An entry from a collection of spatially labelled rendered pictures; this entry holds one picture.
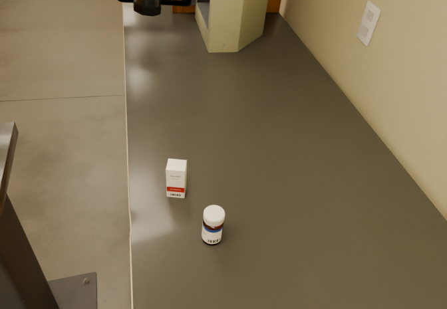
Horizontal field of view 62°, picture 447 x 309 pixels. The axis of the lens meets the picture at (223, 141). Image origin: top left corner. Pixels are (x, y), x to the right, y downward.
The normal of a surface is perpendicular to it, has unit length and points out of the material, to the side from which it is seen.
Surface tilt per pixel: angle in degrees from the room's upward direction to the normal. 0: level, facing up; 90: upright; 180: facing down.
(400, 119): 90
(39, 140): 0
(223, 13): 90
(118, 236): 0
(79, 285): 0
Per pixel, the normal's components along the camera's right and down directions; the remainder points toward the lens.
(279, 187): 0.08, -0.75
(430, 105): -0.97, 0.08
